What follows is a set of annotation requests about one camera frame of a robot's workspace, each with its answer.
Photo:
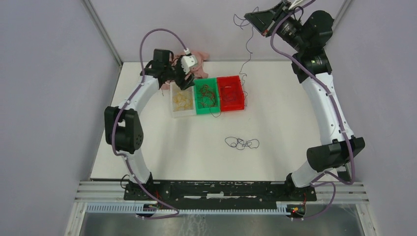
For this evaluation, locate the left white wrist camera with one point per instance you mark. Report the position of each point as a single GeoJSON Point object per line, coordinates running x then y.
{"type": "Point", "coordinates": [188, 61]}

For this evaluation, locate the red plastic bin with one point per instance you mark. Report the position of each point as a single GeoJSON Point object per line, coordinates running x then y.
{"type": "Point", "coordinates": [230, 93]}

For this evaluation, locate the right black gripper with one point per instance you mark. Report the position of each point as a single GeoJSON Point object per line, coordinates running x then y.
{"type": "Point", "coordinates": [259, 19]}

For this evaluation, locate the clear plastic bin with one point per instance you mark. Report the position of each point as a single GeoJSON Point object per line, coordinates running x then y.
{"type": "Point", "coordinates": [182, 102]}

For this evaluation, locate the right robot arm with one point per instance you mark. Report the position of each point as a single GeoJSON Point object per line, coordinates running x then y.
{"type": "Point", "coordinates": [339, 145]}

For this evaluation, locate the aluminium frame rail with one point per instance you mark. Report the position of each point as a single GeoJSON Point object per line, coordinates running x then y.
{"type": "Point", "coordinates": [112, 192]}

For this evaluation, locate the white slotted cable duct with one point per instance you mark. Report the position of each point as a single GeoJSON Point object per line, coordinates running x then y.
{"type": "Point", "coordinates": [137, 208]}

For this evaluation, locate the pink crumpled garment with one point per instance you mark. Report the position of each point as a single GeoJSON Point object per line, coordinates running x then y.
{"type": "Point", "coordinates": [198, 72]}

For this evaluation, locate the green plastic bin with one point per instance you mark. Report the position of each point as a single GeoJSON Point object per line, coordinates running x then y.
{"type": "Point", "coordinates": [206, 96]}

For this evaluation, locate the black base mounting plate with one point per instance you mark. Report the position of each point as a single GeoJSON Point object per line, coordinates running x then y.
{"type": "Point", "coordinates": [200, 194]}

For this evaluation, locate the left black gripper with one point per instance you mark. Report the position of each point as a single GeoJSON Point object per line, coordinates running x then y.
{"type": "Point", "coordinates": [182, 83]}

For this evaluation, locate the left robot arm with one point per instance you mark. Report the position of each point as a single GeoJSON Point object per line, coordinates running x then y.
{"type": "Point", "coordinates": [123, 129]}

